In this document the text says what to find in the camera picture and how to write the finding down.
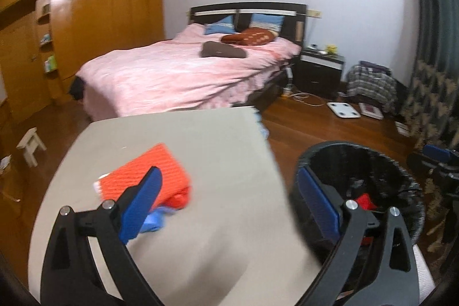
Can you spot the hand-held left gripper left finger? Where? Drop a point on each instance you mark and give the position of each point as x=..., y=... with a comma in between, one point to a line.
x=141, y=205

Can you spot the white bathroom scale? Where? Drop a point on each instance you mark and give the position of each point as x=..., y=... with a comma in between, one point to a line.
x=343, y=109

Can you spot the black cloth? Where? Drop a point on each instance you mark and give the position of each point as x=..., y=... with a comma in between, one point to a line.
x=77, y=89

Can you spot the blue glove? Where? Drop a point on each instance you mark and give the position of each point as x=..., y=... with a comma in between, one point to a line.
x=157, y=218

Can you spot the dark grey bag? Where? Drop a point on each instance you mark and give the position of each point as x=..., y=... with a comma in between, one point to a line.
x=374, y=66

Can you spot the trash bin with black bag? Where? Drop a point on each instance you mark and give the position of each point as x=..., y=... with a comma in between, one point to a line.
x=394, y=177

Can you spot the black bag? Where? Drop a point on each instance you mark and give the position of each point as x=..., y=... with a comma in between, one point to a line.
x=400, y=94

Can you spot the brown cushion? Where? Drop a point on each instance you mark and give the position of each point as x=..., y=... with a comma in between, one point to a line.
x=222, y=50

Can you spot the wooden desk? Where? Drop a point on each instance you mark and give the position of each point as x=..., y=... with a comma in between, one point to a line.
x=10, y=227

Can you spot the beige tablecloth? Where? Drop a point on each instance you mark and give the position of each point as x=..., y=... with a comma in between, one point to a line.
x=197, y=148

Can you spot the plaid cloth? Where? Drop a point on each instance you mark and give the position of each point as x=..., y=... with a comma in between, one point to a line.
x=369, y=87

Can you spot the wooden wardrobe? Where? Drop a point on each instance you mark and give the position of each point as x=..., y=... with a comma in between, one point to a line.
x=107, y=12

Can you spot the dark patterned curtain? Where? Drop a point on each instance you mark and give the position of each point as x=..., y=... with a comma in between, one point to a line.
x=430, y=22

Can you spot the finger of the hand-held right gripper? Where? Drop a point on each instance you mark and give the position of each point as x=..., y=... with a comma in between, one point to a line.
x=417, y=161
x=435, y=152

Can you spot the white scale with red panel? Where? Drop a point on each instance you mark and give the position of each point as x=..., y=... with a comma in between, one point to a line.
x=371, y=110

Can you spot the blue pillow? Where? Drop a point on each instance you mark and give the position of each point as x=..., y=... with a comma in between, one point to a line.
x=267, y=22
x=220, y=27

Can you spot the person's striped clothing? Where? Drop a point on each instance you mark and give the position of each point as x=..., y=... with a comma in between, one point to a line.
x=421, y=270

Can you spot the wall socket panel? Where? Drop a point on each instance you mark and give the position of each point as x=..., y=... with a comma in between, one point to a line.
x=314, y=14

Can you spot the red dotted pillow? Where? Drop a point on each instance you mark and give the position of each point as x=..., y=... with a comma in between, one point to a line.
x=251, y=37

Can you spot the red cloth piece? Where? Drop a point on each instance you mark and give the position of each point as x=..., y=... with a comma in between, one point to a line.
x=179, y=200

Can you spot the orange mesh bag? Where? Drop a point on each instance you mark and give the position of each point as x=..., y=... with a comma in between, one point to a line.
x=168, y=162

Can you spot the white crumpled cloth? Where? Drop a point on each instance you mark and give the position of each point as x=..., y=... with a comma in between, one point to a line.
x=5, y=163

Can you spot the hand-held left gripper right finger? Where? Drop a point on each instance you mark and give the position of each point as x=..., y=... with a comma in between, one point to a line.
x=319, y=205

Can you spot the blue quilted mat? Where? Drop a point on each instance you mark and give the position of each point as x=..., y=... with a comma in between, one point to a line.
x=263, y=132

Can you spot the dark wooden bed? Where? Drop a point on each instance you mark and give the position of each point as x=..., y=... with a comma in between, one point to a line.
x=291, y=21

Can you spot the dark nightstand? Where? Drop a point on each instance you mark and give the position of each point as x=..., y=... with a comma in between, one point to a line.
x=317, y=76

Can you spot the small wooden stool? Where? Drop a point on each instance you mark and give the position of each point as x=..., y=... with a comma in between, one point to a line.
x=28, y=139

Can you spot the pink duvet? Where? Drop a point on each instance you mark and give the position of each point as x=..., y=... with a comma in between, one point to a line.
x=161, y=76

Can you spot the wooden door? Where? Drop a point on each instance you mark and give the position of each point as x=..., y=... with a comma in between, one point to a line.
x=18, y=76

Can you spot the yellow plush toy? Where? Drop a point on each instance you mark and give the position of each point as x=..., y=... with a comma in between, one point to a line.
x=331, y=49

